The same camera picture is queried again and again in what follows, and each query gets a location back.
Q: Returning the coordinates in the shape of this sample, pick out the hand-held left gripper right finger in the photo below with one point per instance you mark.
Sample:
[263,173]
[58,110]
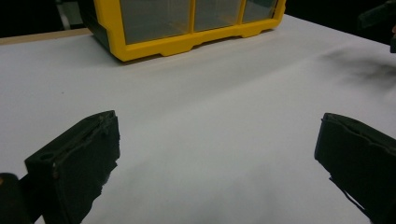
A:
[361,161]

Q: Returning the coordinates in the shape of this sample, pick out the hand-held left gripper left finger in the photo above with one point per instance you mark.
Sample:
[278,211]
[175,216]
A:
[77,168]

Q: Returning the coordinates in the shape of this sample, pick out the yellow black organizer case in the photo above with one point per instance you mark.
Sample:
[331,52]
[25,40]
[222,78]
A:
[149,48]

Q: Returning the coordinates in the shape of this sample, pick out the clear plastic drawer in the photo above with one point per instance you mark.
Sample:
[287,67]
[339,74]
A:
[218,14]

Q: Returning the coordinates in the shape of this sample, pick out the grid of clear drawers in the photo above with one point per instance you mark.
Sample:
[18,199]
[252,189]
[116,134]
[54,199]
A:
[155,18]

